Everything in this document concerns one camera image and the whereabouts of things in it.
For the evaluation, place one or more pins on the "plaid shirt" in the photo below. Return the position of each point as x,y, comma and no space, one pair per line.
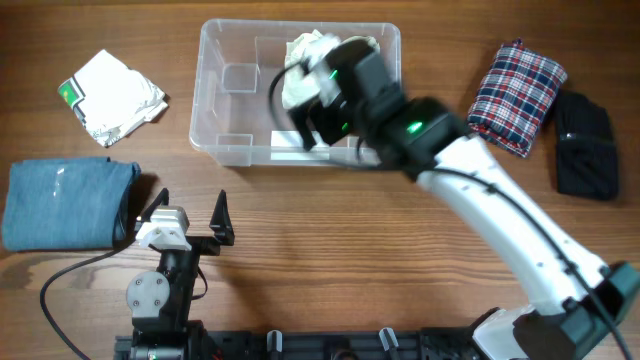
515,96

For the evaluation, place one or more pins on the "clear plastic storage bin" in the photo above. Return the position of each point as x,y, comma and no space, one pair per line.
237,62

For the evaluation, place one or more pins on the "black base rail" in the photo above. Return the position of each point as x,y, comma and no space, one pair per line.
427,343

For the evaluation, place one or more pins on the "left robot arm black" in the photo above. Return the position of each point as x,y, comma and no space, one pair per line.
160,300

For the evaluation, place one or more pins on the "cream cloth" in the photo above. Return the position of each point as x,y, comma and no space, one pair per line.
298,88

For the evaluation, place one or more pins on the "black folded garment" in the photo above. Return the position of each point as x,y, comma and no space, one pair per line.
586,152

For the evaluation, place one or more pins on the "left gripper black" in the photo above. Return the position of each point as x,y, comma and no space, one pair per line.
223,227

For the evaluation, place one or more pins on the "white printed folded shirt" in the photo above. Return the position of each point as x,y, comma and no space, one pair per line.
111,99

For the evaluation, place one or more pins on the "blue folded jeans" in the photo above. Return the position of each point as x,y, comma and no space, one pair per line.
67,203

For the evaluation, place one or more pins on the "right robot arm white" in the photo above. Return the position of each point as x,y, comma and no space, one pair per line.
575,300

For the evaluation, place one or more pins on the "white label in bin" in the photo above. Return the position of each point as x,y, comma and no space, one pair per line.
287,146

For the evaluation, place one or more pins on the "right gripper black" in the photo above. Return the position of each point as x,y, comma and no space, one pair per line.
329,133

